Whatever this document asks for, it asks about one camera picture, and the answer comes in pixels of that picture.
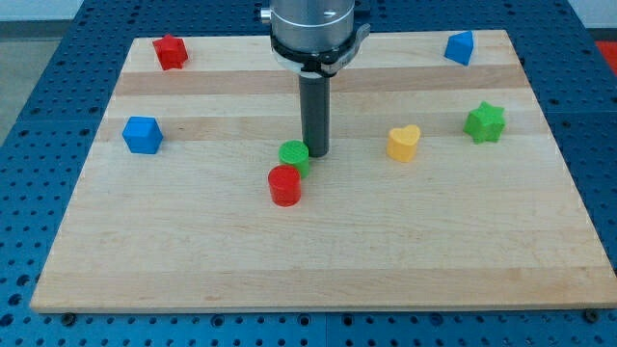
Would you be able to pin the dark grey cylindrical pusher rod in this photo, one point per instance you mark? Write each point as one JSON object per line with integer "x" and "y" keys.
{"x": 315, "y": 114}

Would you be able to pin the green cylinder block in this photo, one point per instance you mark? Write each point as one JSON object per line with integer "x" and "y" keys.
{"x": 295, "y": 153}

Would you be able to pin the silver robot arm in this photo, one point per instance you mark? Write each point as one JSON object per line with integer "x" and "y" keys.
{"x": 315, "y": 39}

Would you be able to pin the red cylinder block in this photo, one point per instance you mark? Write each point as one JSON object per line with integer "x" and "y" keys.
{"x": 284, "y": 185}

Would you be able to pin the yellow heart block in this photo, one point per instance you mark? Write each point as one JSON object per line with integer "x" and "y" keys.
{"x": 402, "y": 143}

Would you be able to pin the red star block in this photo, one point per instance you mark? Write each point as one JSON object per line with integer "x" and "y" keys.
{"x": 171, "y": 52}

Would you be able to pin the blue triangular block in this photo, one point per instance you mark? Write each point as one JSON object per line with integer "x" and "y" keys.
{"x": 460, "y": 47}

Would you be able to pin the wooden board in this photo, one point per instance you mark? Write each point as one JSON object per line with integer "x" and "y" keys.
{"x": 192, "y": 228}

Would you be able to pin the green star block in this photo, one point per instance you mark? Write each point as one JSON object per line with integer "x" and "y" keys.
{"x": 485, "y": 123}

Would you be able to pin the blue hexagon block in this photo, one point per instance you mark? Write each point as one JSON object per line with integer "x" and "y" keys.
{"x": 142, "y": 135}

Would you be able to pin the black bolt left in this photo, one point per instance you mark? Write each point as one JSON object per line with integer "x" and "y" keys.
{"x": 68, "y": 319}

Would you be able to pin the black bolt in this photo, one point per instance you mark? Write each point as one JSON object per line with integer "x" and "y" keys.
{"x": 68, "y": 319}
{"x": 591, "y": 316}

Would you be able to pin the black bolt right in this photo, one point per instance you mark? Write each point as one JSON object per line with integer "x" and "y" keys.
{"x": 591, "y": 316}

